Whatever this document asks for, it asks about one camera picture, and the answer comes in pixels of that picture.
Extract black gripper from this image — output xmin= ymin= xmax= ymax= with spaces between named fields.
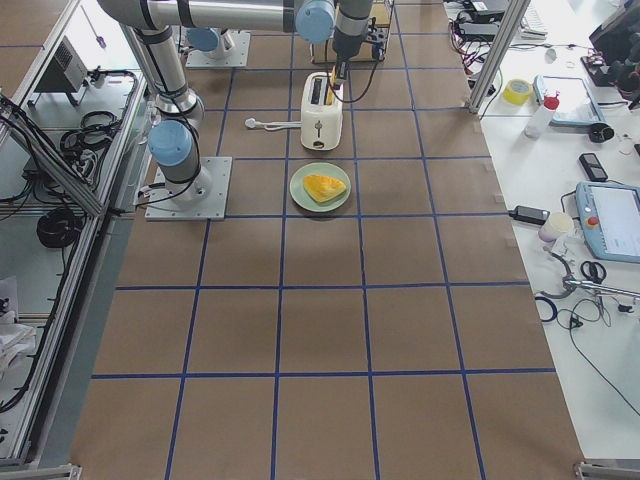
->
xmin=364 ymin=19 xmax=388 ymax=61
xmin=331 ymin=29 xmax=361 ymax=89

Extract white toaster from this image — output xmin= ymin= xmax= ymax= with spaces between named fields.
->
xmin=300 ymin=72 xmax=343 ymax=151

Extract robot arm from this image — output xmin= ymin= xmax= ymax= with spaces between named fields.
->
xmin=100 ymin=1 xmax=372 ymax=210
xmin=181 ymin=19 xmax=389 ymax=69

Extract toast slice in toaster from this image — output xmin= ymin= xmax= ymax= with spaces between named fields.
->
xmin=325 ymin=70 xmax=335 ymax=105

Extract triangular yellow bread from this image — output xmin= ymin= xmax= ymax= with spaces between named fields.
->
xmin=303 ymin=174 xmax=347 ymax=204

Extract light green plate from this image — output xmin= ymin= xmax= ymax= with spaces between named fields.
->
xmin=289 ymin=162 xmax=351 ymax=213

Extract yellow tape roll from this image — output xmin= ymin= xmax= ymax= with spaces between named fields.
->
xmin=502 ymin=79 xmax=533 ymax=106

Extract clear bottle red cap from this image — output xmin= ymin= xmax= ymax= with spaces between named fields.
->
xmin=523 ymin=92 xmax=560 ymax=139

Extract blue teach pendant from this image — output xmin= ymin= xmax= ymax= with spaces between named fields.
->
xmin=575 ymin=182 xmax=639 ymax=264
xmin=533 ymin=75 xmax=605 ymax=128

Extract black power adapter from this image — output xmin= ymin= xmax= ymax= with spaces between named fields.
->
xmin=508 ymin=205 xmax=550 ymax=226

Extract white paper cup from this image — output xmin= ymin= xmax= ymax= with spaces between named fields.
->
xmin=538 ymin=212 xmax=575 ymax=242

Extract grey control box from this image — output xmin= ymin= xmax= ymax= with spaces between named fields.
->
xmin=34 ymin=35 xmax=88 ymax=106

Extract black scissors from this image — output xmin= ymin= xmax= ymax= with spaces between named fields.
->
xmin=580 ymin=260 xmax=607 ymax=284

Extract wire basket with wooden shelf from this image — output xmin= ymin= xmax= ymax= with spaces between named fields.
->
xmin=309 ymin=0 xmax=395 ymax=65

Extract white toaster power cable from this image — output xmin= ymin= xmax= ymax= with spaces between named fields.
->
xmin=244 ymin=116 xmax=303 ymax=133

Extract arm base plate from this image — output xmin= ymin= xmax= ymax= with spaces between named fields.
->
xmin=143 ymin=157 xmax=232 ymax=221
xmin=186 ymin=29 xmax=251 ymax=69

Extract aluminium frame post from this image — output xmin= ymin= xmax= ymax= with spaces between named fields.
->
xmin=467 ymin=0 xmax=530 ymax=113

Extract coiled black cable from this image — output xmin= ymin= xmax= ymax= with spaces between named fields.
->
xmin=36 ymin=206 xmax=84 ymax=249

